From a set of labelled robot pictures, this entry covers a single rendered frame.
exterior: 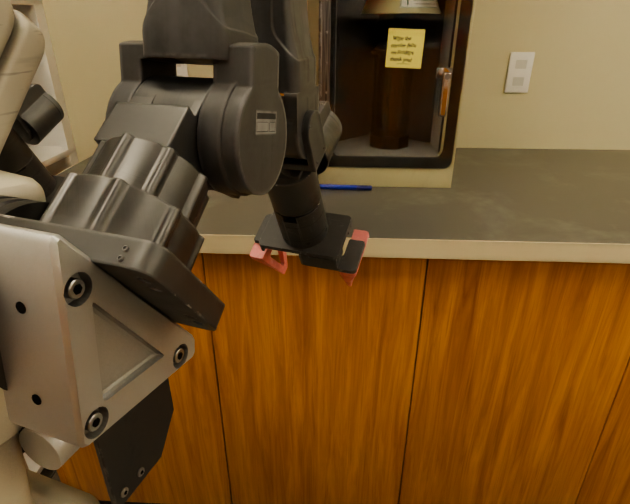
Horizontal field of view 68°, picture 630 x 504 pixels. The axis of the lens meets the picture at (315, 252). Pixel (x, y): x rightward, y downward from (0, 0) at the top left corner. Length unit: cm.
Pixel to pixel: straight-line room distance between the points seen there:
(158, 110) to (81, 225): 9
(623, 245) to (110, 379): 91
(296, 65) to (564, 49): 130
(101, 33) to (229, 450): 126
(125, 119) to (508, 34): 139
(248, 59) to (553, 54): 140
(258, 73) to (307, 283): 69
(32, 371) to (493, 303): 89
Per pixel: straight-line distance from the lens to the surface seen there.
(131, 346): 29
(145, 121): 31
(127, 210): 26
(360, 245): 57
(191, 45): 33
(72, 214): 27
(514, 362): 114
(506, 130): 165
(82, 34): 173
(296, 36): 44
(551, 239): 98
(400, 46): 110
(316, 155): 46
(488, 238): 94
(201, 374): 115
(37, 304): 25
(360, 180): 116
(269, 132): 34
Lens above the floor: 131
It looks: 27 degrees down
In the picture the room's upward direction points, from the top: straight up
